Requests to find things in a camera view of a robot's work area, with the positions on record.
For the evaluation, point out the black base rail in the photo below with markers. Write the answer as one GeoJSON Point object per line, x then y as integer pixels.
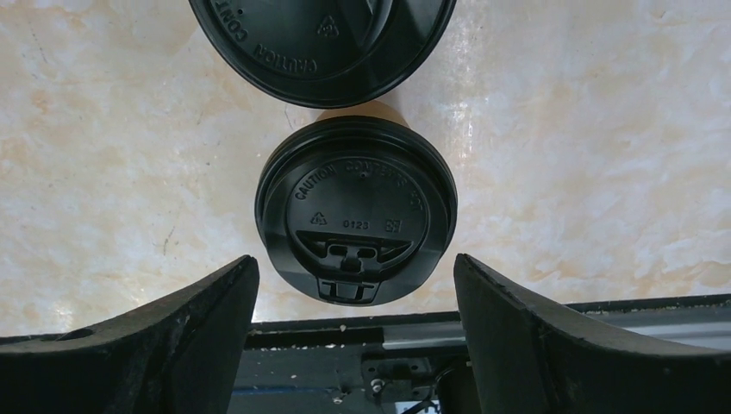
{"type": "Point", "coordinates": [400, 364]}

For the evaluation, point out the black cup lid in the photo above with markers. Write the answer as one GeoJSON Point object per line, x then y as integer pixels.
{"type": "Point", "coordinates": [323, 54]}
{"type": "Point", "coordinates": [356, 210]}

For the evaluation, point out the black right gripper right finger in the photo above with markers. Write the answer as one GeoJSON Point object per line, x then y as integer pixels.
{"type": "Point", "coordinates": [530, 354]}

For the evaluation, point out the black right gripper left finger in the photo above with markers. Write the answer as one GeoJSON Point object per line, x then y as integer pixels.
{"type": "Point", "coordinates": [177, 354]}

